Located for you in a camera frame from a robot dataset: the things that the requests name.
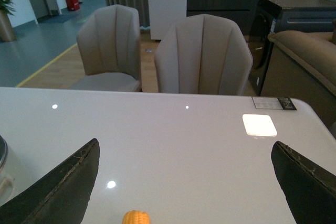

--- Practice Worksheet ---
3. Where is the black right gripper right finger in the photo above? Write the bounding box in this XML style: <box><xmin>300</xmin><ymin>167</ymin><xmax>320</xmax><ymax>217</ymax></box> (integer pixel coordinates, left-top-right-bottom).
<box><xmin>271</xmin><ymin>141</ymin><xmax>335</xmax><ymax>223</ymax></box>

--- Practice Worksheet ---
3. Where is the white cabinet column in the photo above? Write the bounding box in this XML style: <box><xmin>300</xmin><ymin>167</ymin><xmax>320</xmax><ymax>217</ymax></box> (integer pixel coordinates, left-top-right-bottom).
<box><xmin>146</xmin><ymin>0</ymin><xmax>188</xmax><ymax>41</ymax></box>

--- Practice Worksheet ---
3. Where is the beige chair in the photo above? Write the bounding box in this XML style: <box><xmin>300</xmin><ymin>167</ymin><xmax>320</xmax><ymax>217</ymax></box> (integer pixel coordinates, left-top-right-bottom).
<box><xmin>154</xmin><ymin>14</ymin><xmax>253</xmax><ymax>95</ymax></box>
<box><xmin>71</xmin><ymin>5</ymin><xmax>142</xmax><ymax>92</ymax></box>

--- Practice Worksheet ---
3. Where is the beige chair left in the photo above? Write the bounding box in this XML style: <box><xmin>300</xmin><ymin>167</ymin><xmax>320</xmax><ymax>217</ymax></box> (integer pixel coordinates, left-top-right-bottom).
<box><xmin>71</xmin><ymin>5</ymin><xmax>142</xmax><ymax>92</ymax></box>

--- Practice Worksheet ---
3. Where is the table label sticker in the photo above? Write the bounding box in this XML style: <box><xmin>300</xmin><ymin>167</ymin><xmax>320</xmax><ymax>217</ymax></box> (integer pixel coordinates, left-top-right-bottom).
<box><xmin>252</xmin><ymin>97</ymin><xmax>297</xmax><ymax>111</ymax></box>

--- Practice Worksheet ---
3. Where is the white electric cooking pot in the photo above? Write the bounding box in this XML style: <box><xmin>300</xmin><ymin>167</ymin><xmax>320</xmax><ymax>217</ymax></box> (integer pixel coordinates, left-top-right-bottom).
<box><xmin>1</xmin><ymin>136</ymin><xmax>33</xmax><ymax>206</ymax></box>

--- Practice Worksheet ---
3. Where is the yellow corn cob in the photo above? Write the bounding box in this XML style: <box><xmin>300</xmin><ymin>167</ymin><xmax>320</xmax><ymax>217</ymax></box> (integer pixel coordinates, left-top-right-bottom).
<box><xmin>122</xmin><ymin>210</ymin><xmax>151</xmax><ymax>224</ymax></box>

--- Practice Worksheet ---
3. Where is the beige chair right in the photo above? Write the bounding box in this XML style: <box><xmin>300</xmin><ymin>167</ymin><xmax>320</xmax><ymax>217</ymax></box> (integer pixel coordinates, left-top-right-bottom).
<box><xmin>154</xmin><ymin>14</ymin><xmax>253</xmax><ymax>95</ymax></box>

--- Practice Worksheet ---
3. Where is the potted green plant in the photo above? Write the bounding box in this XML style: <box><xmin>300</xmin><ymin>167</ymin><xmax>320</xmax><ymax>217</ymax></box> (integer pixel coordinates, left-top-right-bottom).
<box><xmin>1</xmin><ymin>0</ymin><xmax>16</xmax><ymax>42</ymax></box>

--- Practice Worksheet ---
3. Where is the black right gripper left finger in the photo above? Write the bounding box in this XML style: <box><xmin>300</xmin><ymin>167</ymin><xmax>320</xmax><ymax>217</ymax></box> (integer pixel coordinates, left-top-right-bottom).
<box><xmin>1</xmin><ymin>138</ymin><xmax>100</xmax><ymax>223</ymax></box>

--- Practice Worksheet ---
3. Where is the tan sofa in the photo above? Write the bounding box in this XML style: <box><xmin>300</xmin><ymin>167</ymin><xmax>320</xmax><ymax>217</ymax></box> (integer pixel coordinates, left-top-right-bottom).
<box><xmin>261</xmin><ymin>20</ymin><xmax>336</xmax><ymax>130</ymax></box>

